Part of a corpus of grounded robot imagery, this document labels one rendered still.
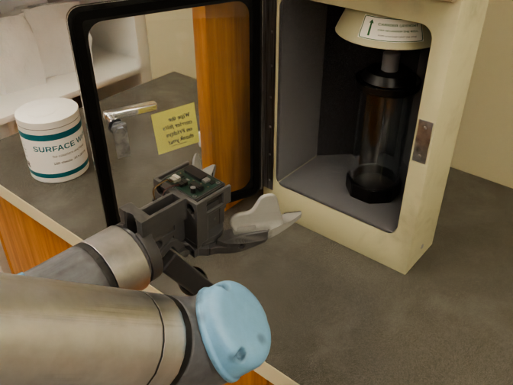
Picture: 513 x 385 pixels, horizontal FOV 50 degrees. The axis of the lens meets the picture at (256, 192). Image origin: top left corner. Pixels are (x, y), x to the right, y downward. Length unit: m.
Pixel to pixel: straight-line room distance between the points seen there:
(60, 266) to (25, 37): 1.31
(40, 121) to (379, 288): 0.74
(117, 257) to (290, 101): 0.55
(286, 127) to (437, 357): 0.47
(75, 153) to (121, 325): 0.90
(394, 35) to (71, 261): 0.56
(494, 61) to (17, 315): 1.08
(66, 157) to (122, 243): 0.70
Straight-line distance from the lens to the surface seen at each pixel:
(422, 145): 0.86
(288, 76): 0.98
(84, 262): 0.54
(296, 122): 1.05
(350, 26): 0.89
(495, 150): 1.31
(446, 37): 0.79
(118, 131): 0.87
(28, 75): 1.83
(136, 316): 0.39
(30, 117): 1.24
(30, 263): 1.51
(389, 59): 0.93
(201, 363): 0.43
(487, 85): 1.27
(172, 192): 0.59
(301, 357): 0.85
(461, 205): 1.20
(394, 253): 0.98
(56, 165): 1.25
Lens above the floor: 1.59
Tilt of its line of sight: 34 degrees down
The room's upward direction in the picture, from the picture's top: straight up
